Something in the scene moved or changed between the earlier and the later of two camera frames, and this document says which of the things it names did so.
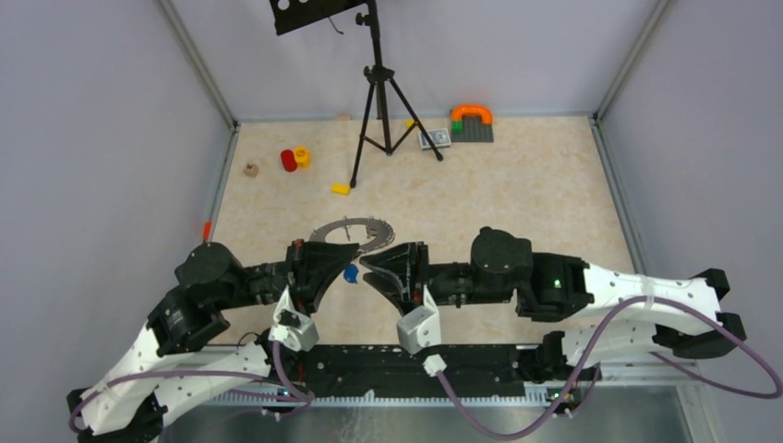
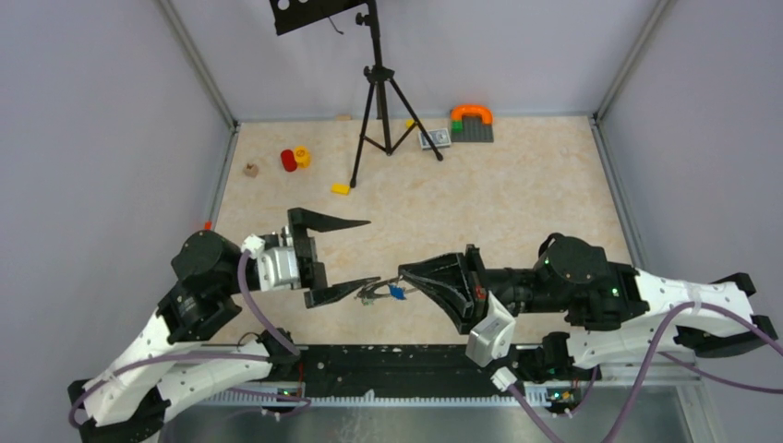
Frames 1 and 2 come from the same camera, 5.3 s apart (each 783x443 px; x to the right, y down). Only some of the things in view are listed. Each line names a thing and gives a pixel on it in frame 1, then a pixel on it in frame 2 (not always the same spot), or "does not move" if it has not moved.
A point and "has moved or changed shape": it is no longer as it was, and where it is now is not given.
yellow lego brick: [341, 188] does not move
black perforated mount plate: [302, 14] does not move
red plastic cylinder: [289, 160] does not move
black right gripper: [402, 259] to [461, 289]
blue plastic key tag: [350, 273] has moved or changed shape
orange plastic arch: [457, 112] does not move
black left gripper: [311, 265] to [313, 273]
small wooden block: [250, 170] does not move
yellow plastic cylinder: [302, 157] does not move
